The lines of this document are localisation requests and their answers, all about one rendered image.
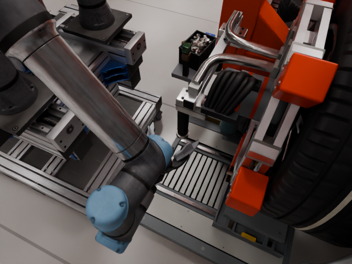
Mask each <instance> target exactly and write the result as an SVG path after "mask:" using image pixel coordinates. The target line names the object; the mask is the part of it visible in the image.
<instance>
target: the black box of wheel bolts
mask: <svg viewBox="0 0 352 264"><path fill-rule="evenodd" d="M216 39H217V38H216V37H214V36H211V35H209V34H206V33H204V32H201V31H199V30H196V31H195V32H194V33H193V34H192V35H190V36H189V38H188V39H187V40H186V41H185V42H187V43H190V44H192V49H191V51H190V52H191V58H190V64H189V68H191V69H193V70H195V71H198V69H199V68H200V66H201V64H202V63H203V62H204V61H205V60H206V59H208V58H209V56H210V54H211V53H212V51H213V49H214V48H215V43H216ZM185 42H184V43H185ZM184 43H183V44H184ZM183 44H182V45H181V46H179V63H180V64H183V60H182V53H183V52H182V46H183Z"/></svg>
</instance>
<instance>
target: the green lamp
mask: <svg viewBox="0 0 352 264"><path fill-rule="evenodd" d="M191 49H192V44H190V43H187V42H185V43H184V44H183V46H182V52H183V53H186V54H189V53H190V51H191Z"/></svg>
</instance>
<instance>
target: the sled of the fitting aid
mask: <svg viewBox="0 0 352 264"><path fill-rule="evenodd" d="M230 188H231V185H230V183H228V184H227V186H226V189H225V192H224V194H223V197H222V200H221V202H220V205H219V207H218V210H217V213H216V215H215V218H214V221H213V223H212V226H213V227H215V228H217V229H219V230H221V231H223V232H225V233H228V234H230V235H232V236H234V237H236V238H238V239H240V240H242V241H244V242H246V243H248V244H250V245H252V246H254V247H256V248H259V249H261V250H263V251H265V252H267V253H269V254H271V255H273V256H275V257H277V258H282V257H285V252H286V249H287V243H288V238H289V233H290V228H291V226H289V225H288V230H287V235H286V238H285V242H283V243H280V242H278V241H276V240H274V239H271V238H269V237H267V236H265V235H263V234H261V233H259V232H256V231H254V230H252V229H250V228H248V227H246V226H244V225H242V224H239V223H237V222H235V221H233V220H231V219H229V218H227V217H225V216H223V214H224V211H225V208H226V204H225V202H226V199H227V197H226V196H227V195H228V194H229V191H230Z"/></svg>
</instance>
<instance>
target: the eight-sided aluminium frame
mask: <svg viewBox="0 0 352 264"><path fill-rule="evenodd" d="M333 10H334V8H333V3H330V2H325V1H321V0H306V1H304V4H303V6H302V8H301V11H300V12H299V14H298V16H297V18H296V19H295V20H294V21H293V23H292V25H291V27H290V30H289V32H288V34H287V37H286V40H285V43H284V45H283V47H285V45H286V42H287V40H288V38H289V36H290V34H291V32H292V29H293V27H294V26H296V30H295V33H294V36H293V39H292V42H291V45H290V47H289V49H288V51H287V53H286V56H285V59H284V61H283V64H282V67H281V69H282V68H283V67H284V66H285V64H286V62H287V60H289V59H290V57H291V56H292V55H293V53H295V52H297V53H301V54H304V55H307V56H311V57H315V58H318V59H323V56H324V53H325V49H324V47H325V41H326V36H327V32H328V27H329V22H330V18H331V14H332V12H333ZM307 30H308V31H312V32H315V33H314V37H313V41H312V44H311V46H309V45H306V44H303V41H304V38H305V34H306V31H307ZM281 69H280V74H281ZM280 74H279V77H280ZM279 77H278V79H279ZM278 79H277V81H276V84H277V82H278ZM276 84H275V86H276ZM273 92H274V90H273V91H272V93H271V96H270V98H269V100H268V103H267V106H266V108H265V110H264V112H263V115H262V117H261V120H260V122H258V121H255V120H253V119H251V121H250V123H249V126H248V131H247V133H246V137H245V139H244V142H243V145H242V147H241V150H240V152H239V154H238V156H237V158H236V161H235V164H234V171H233V175H232V177H231V180H230V185H232V183H233V178H234V177H235V175H236V172H237V171H238V169H239V168H240V166H243V167H246V168H248V169H251V170H254V171H256V172H258V173H261V174H263V175H264V174H265V173H266V172H267V170H268V169H269V168H270V167H273V165H274V163H275V161H276V160H277V158H278V156H279V154H280V152H281V151H282V146H283V143H284V141H285V139H286V136H287V134H288V132H289V130H290V128H291V126H292V123H293V121H294V119H295V117H296V115H297V113H298V110H299V108H300V106H297V105H294V104H291V103H288V105H287V108H286V110H285V112H284V114H283V117H282V119H281V122H280V124H279V126H278V128H277V131H276V133H275V135H274V137H270V136H267V135H265V133H266V131H267V129H268V126H269V124H270V122H271V119H272V117H273V115H274V112H275V110H276V108H277V106H278V103H279V99H277V98H274V97H272V94H273ZM253 129H255V130H256V131H254V134H253V136H252V138H251V140H250V137H251V134H252V131H253ZM249 140H250V142H249ZM248 143H249V145H248ZM255 161H258V164H257V165H256V167H255V168H254V163H255Z"/></svg>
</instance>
